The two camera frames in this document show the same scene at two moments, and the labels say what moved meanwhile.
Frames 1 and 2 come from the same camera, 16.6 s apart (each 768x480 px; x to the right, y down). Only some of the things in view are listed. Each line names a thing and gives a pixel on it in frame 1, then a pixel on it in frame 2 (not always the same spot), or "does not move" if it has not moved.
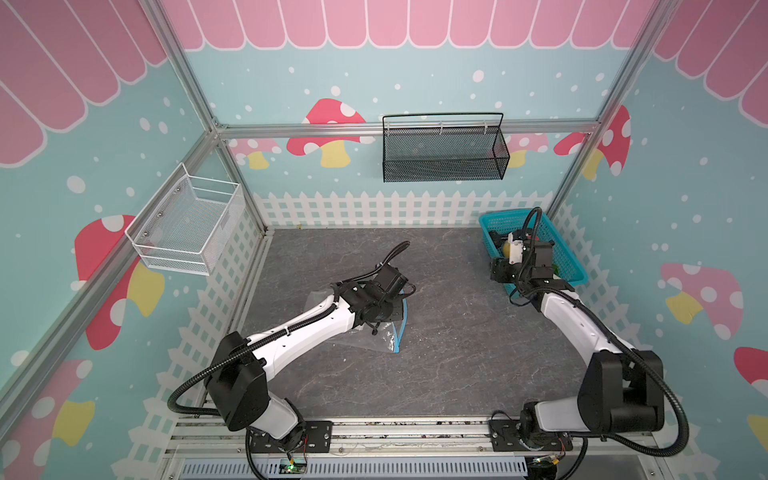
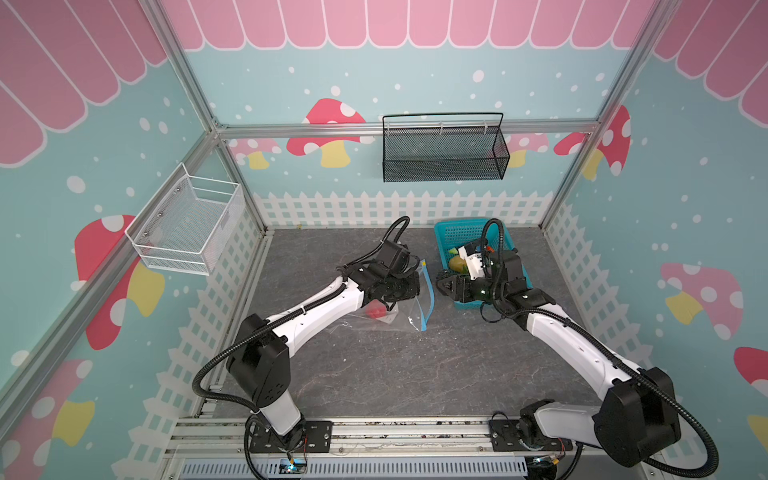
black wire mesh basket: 444,147 does not move
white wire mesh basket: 187,223 does not move
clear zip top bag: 379,336 -> 413,314
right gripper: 501,267 -> 459,288
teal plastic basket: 541,226 -> 461,232
